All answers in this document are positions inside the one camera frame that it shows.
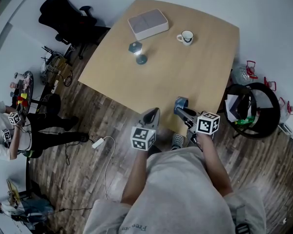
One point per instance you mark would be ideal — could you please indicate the white flat box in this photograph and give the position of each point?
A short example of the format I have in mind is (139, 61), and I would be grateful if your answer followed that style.
(147, 23)

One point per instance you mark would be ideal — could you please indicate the person's white shoe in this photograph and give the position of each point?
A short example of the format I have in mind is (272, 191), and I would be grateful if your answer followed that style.
(177, 141)

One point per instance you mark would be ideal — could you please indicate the black office chair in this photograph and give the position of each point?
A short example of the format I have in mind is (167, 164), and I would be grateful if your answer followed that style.
(68, 21)

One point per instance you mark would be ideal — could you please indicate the black router with antennas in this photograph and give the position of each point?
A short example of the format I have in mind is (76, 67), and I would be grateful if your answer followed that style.
(51, 55)

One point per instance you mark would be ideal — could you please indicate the blue tape roll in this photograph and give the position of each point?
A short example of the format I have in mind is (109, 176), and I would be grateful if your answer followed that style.
(180, 103)

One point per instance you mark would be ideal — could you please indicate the white boxy appliance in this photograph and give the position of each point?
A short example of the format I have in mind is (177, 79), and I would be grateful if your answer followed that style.
(289, 127)

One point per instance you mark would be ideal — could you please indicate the person's left forearm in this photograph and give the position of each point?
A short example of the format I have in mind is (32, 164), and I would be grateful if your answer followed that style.
(134, 179)

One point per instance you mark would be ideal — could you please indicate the white cup with dark lid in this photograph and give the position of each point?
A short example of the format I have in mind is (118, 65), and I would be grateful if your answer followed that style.
(18, 75)

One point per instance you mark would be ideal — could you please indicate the white mug with dark print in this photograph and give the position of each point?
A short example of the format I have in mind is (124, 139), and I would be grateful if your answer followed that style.
(186, 39)

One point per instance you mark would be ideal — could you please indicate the teal lantern lamp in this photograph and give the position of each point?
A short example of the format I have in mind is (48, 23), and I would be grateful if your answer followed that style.
(141, 60)

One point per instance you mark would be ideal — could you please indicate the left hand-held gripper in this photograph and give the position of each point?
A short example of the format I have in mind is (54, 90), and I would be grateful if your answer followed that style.
(142, 138)

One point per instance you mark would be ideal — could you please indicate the grey wall conduit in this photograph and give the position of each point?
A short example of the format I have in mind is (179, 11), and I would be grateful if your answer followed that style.
(19, 7)

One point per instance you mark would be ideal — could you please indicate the person's grey shirt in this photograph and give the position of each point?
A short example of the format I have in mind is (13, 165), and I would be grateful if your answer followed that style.
(180, 199)

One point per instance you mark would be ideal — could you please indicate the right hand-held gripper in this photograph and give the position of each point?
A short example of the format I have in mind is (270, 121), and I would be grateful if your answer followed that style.
(207, 124)

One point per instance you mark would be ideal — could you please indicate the white power adapter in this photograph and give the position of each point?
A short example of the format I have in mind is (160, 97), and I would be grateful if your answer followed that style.
(98, 142)

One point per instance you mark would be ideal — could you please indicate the round black pedestal table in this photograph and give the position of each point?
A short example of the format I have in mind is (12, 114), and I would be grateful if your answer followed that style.
(53, 103)

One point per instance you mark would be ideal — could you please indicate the black green oval device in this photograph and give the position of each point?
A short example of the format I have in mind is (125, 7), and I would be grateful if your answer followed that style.
(34, 153)

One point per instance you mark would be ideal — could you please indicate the white paper sheet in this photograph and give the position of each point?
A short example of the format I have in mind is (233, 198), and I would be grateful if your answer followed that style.
(232, 106)

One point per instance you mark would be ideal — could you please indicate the green plastic bottle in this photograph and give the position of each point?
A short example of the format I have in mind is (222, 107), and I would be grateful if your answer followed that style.
(245, 121)

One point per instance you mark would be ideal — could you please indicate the person's right forearm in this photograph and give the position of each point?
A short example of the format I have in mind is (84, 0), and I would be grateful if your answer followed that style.
(215, 167)

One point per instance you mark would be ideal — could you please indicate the black round trash bin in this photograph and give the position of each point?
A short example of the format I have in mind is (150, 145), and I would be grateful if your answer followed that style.
(273, 111)

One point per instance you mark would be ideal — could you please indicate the red and yellow toy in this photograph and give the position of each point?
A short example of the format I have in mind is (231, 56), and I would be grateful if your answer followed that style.
(22, 99)

